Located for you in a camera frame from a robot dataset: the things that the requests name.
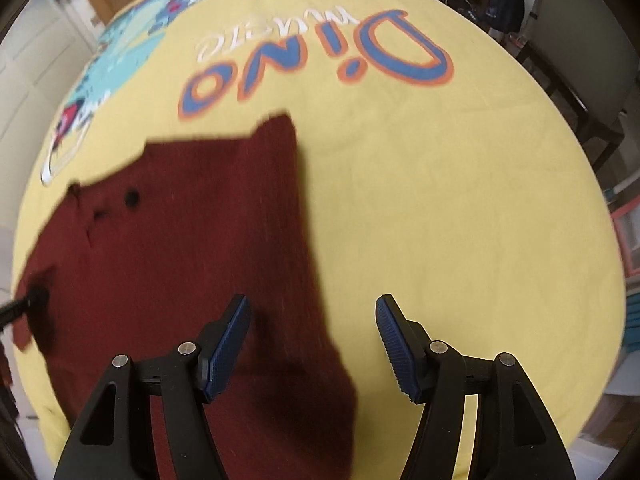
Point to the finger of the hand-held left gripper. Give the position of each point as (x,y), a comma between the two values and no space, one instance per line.
(30,302)

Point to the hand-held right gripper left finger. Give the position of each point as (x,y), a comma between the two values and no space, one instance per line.
(225,355)

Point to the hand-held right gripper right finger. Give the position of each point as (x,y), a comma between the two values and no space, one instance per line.
(400,355)

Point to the maroon fuzzy sweater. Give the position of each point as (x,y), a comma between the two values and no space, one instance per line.
(175,235)

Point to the yellow printed blanket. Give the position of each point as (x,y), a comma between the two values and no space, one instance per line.
(450,210)

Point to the white panelled cabinet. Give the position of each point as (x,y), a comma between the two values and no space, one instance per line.
(30,70)

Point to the blue ribbed container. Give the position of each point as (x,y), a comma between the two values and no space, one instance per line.
(632,315)

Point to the navy tote bag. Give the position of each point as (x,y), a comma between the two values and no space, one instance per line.
(504,10)

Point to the grey upholstered wooden chair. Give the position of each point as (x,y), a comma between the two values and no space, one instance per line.
(585,35)

